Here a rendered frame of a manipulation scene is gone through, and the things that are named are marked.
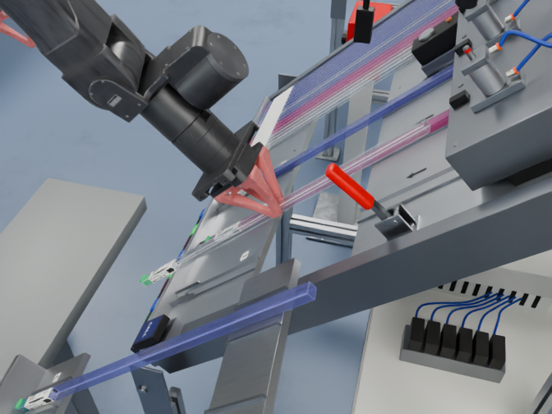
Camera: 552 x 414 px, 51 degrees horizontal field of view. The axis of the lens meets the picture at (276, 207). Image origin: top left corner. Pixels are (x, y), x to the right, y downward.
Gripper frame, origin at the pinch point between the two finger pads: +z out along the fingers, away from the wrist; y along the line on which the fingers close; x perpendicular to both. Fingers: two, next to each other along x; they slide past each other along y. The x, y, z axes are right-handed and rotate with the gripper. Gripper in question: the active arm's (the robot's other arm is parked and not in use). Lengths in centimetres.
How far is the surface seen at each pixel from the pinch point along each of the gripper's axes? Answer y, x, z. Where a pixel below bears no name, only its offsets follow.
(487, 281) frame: 22.8, -1.3, 44.4
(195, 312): -4.1, 21.4, 6.2
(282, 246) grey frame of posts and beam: 63, 64, 43
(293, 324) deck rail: -9.3, 3.6, 10.3
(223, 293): -2.6, 16.0, 6.4
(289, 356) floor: 40, 73, 64
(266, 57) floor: 203, 109, 25
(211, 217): 19.5, 29.3, 4.9
